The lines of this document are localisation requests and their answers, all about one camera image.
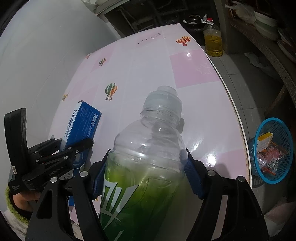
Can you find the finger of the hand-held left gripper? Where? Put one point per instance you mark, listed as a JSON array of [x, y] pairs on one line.
[[76, 149], [46, 146]]

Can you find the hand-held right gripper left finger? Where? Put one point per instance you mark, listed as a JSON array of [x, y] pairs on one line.
[[98, 176]]

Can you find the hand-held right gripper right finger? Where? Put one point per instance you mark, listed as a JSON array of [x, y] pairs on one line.
[[194, 176]]

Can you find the blue toothpaste box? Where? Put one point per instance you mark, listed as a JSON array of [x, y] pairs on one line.
[[81, 122]]

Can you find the green plastic bottle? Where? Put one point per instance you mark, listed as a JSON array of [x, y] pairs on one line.
[[143, 185]]

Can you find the blue plastic basket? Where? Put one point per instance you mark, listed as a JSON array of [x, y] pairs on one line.
[[254, 160]]

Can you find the yellow white small box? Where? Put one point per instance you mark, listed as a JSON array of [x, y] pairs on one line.
[[264, 142]]

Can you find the clear plastic wrapper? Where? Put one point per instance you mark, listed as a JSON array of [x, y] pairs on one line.
[[272, 157]]

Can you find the person's left forearm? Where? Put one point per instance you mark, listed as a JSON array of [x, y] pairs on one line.
[[13, 220]]

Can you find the person's left hand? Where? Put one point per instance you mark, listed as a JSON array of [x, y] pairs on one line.
[[26, 199]]

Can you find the person's leg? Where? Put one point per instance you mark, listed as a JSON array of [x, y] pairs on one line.
[[282, 210]]

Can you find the crumpled white paper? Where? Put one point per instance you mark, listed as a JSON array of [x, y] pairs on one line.
[[256, 61]]

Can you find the cooking oil bottle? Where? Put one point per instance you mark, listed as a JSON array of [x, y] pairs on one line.
[[212, 41]]

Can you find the stack of plates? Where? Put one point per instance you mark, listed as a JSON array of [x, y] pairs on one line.
[[286, 44]]

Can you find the stack of white bowls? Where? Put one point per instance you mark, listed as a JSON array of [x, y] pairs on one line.
[[266, 25]]

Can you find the white plastic bag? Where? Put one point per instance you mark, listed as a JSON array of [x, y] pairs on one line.
[[244, 11]]

